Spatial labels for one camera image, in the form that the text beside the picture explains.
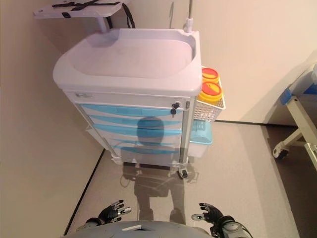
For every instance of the white medical cart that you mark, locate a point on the white medical cart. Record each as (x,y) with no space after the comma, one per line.
(123,62)

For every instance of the yellow sharps container red lid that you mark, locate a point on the yellow sharps container red lid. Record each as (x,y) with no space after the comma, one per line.
(210,89)
(210,74)

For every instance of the white perforated side basket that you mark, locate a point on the white perforated side basket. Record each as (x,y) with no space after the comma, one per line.
(205,112)

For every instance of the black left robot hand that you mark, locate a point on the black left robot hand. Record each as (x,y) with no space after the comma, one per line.
(111,213)

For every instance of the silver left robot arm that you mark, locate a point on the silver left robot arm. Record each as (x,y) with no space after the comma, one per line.
(89,224)

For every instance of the silver cart latch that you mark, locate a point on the silver cart latch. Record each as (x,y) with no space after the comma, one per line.
(187,105)

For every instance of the blue fronted cart drawer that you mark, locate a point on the blue fronted cart drawer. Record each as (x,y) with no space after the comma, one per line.
(111,109)
(111,119)
(111,128)

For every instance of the cart caster wheel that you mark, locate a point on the cart caster wheel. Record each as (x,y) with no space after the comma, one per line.
(183,172)
(116,159)

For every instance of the grey IV pole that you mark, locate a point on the grey IV pole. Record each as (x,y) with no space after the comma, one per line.
(190,10)

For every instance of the hospital bed frame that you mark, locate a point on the hospital bed frame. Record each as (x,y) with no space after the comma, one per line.
(297,111)

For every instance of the tall blue striped cart drawer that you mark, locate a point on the tall blue striped cart drawer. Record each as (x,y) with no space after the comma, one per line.
(148,150)

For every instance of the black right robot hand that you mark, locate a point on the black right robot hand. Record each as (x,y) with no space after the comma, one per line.
(214,215)

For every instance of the black cart keys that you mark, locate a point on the black cart keys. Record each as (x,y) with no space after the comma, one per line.
(175,106)

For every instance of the blue lidded waste bin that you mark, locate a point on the blue lidded waste bin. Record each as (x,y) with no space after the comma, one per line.
(203,136)

